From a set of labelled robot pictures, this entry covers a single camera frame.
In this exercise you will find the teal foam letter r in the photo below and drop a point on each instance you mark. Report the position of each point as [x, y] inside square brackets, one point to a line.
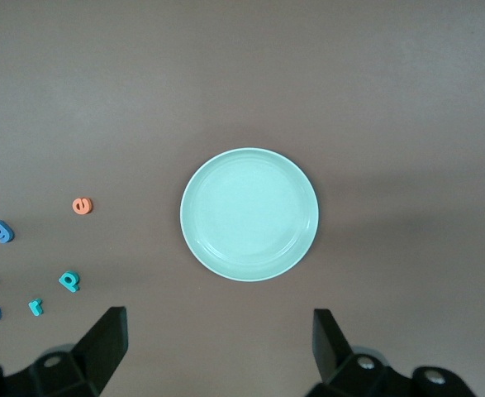
[35, 308]

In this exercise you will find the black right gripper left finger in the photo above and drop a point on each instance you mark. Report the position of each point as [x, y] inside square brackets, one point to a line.
[106, 347]

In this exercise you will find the blue foam letter g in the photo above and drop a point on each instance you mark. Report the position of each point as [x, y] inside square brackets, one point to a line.
[6, 235]

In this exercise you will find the orange foam letter e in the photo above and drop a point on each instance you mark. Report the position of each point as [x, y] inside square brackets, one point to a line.
[75, 208]

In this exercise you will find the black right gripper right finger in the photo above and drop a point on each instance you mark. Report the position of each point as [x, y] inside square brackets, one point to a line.
[329, 347]

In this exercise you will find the mint green round plate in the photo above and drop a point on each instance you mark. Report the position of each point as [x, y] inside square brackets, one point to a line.
[250, 215]

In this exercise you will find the teal foam letter d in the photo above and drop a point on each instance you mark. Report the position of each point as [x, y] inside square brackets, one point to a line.
[74, 286]

